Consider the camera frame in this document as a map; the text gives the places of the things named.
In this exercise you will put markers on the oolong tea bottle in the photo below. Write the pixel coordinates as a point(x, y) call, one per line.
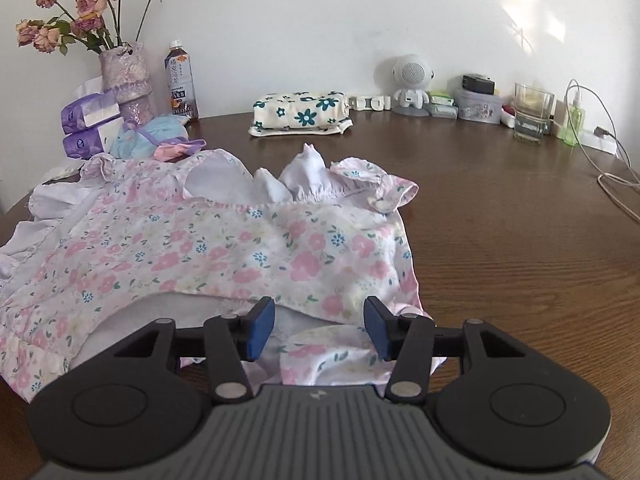
point(179, 76)

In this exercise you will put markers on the pink floral child dress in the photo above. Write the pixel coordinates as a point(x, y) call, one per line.
point(136, 240)

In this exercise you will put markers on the white letter ornament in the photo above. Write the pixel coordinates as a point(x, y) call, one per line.
point(370, 103)

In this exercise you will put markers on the dried rose bouquet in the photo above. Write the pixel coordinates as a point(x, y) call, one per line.
point(95, 24)

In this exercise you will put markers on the lower purple tissue pack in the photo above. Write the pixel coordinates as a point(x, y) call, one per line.
point(86, 143)

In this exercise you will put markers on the white power adapter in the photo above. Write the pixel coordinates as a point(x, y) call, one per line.
point(598, 139)

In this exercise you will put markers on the white robot figure speaker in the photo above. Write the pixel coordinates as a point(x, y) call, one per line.
point(412, 76)

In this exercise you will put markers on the purple textured vase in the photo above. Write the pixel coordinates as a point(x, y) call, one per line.
point(126, 73)

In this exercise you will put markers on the clear drinking glass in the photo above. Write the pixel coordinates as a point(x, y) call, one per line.
point(533, 108)

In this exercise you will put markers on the purple tissue pack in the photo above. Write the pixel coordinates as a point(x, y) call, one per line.
point(86, 143)
point(89, 111)

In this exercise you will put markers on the crumpled white tissue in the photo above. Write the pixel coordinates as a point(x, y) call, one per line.
point(69, 173)

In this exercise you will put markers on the upper purple tissue pack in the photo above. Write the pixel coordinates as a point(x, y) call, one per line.
point(89, 111)

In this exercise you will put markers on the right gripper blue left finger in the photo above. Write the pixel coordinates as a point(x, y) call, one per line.
point(229, 342)

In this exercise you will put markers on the black charger block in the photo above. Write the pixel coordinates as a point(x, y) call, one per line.
point(477, 83)

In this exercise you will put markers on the grey printed tin box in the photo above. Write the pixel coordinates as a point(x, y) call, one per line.
point(478, 107)

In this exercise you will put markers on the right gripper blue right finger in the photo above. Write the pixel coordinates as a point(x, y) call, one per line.
point(408, 342)

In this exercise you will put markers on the green spray bottle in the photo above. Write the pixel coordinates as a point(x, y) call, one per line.
point(573, 118)

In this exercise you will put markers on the folded cream blue-flower cloth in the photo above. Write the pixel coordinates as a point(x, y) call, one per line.
point(303, 112)

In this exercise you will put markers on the blue pink purple garment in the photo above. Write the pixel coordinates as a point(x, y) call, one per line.
point(164, 139)

